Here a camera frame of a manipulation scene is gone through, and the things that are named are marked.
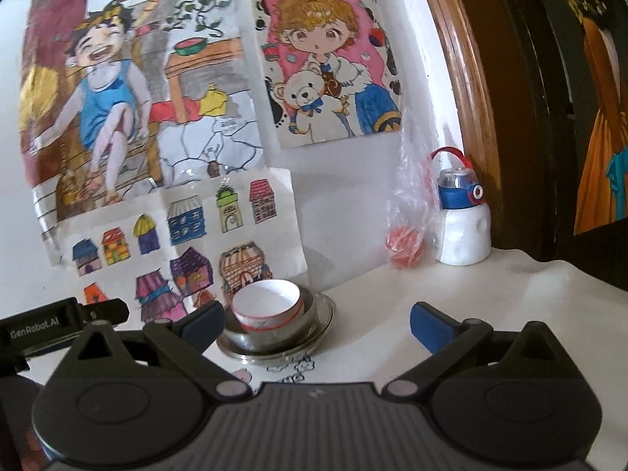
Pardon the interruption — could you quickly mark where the floral white bowl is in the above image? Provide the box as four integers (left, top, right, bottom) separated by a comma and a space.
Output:
230, 279, 305, 332

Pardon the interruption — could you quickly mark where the child with teddy wall poster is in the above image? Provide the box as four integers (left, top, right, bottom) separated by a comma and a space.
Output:
252, 0, 406, 150

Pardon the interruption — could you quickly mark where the white printed tablecloth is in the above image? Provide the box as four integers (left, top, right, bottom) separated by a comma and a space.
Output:
206, 248, 628, 393

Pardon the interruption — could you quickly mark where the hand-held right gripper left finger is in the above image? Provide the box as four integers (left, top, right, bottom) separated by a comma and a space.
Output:
64, 301, 252, 403

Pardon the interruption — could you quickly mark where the wooden door frame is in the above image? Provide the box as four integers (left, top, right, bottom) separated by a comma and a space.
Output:
414, 0, 545, 256

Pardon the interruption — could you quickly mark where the dark door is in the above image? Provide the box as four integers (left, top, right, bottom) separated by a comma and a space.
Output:
488, 0, 628, 285

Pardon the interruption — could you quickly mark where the orange dress figure door poster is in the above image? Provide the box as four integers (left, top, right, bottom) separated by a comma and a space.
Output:
525, 0, 628, 236

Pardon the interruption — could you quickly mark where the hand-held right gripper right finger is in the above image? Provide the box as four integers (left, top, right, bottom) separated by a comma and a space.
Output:
380, 301, 565, 400

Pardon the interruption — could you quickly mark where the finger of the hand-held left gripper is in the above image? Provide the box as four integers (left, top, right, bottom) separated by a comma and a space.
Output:
73, 299, 130, 327

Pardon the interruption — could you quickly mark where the colourful houses drawing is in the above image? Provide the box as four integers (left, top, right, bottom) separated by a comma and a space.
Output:
46, 167, 310, 323

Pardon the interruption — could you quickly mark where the white and blue water bottle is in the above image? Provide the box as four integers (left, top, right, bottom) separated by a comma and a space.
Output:
431, 147, 492, 267

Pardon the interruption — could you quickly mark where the stainless steel bowl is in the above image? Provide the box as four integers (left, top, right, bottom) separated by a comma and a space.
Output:
223, 288, 321, 351

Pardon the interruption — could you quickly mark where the boy with fan wall poster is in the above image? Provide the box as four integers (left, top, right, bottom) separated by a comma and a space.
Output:
18, 0, 266, 256

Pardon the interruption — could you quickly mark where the clear plastic bag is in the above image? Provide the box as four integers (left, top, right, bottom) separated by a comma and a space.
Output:
385, 122, 442, 270

